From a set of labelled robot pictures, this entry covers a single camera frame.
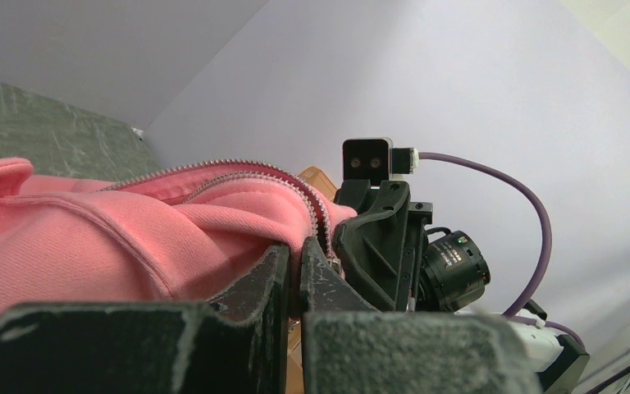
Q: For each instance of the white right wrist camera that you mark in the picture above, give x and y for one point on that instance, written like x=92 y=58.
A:
x=377 y=160

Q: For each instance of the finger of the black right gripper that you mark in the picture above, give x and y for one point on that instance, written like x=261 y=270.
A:
x=370 y=245

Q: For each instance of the pink zip-up jacket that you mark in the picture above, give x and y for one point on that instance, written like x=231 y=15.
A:
x=181 y=234

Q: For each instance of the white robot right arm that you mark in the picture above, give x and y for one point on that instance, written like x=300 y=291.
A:
x=556 y=357

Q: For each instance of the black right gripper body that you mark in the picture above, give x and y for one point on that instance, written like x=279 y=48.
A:
x=448 y=271

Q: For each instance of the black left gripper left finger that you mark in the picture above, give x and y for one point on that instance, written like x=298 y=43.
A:
x=234 y=342

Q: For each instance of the orange plastic desk organizer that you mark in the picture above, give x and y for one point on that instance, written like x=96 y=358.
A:
x=320 y=181

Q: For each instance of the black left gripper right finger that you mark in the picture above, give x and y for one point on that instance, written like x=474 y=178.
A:
x=351 y=347

